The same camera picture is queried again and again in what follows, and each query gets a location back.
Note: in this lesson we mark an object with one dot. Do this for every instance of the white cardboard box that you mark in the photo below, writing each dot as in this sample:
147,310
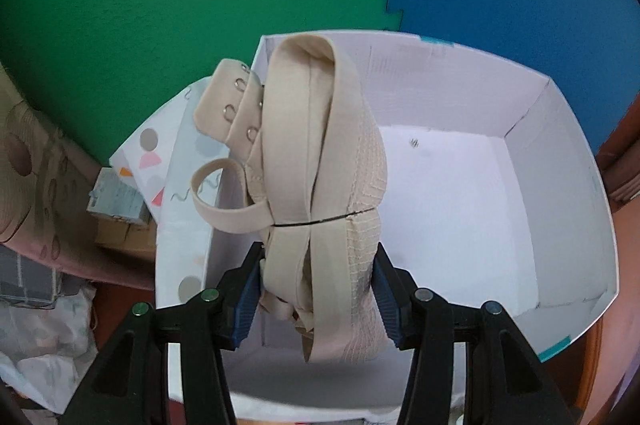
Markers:
475,205

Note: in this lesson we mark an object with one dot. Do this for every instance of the small pale blue box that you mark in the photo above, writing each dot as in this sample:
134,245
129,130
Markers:
112,197

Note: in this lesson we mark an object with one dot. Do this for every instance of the brown cardboard box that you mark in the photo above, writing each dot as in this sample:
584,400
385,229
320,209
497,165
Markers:
125,237

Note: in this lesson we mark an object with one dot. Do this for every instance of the pink printed curtain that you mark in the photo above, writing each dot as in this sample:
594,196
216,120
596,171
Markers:
30,185

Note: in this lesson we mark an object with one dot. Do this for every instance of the white floral cloth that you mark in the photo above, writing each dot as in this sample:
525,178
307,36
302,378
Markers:
45,340

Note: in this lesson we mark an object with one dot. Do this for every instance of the grey plaid cloth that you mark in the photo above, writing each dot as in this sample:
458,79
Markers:
25,277

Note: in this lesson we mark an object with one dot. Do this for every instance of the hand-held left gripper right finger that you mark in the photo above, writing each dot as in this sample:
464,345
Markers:
387,305

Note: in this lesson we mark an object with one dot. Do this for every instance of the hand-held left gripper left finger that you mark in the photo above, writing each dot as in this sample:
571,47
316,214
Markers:
245,310

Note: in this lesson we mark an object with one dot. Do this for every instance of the beige bra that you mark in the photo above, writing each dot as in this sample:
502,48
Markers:
325,155

